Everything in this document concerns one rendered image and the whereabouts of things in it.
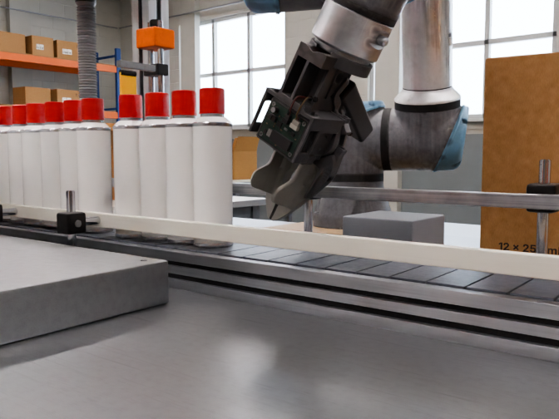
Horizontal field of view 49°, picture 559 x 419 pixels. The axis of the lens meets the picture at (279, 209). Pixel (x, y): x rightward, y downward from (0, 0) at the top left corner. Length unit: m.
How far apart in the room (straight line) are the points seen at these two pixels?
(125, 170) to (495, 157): 0.50
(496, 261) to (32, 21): 9.27
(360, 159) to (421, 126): 0.12
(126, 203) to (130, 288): 0.24
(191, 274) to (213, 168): 0.14
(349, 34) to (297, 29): 7.17
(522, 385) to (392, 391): 0.10
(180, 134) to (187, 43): 8.20
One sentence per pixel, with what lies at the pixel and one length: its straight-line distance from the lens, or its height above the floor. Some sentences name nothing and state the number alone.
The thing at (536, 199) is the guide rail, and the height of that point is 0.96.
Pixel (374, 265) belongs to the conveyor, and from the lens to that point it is 0.68.
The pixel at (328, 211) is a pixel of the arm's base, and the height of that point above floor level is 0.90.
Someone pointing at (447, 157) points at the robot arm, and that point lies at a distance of 1.11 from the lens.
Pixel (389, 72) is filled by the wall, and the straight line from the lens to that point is 6.86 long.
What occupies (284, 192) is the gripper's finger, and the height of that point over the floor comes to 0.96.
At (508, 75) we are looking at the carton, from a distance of 0.82.
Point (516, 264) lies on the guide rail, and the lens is 0.57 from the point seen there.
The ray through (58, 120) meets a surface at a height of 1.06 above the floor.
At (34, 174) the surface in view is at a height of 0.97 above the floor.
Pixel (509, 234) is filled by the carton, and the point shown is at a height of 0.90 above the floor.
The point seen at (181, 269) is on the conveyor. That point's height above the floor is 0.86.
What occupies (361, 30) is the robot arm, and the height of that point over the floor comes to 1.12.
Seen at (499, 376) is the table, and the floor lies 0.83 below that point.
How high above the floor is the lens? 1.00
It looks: 5 degrees down
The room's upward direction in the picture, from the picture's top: straight up
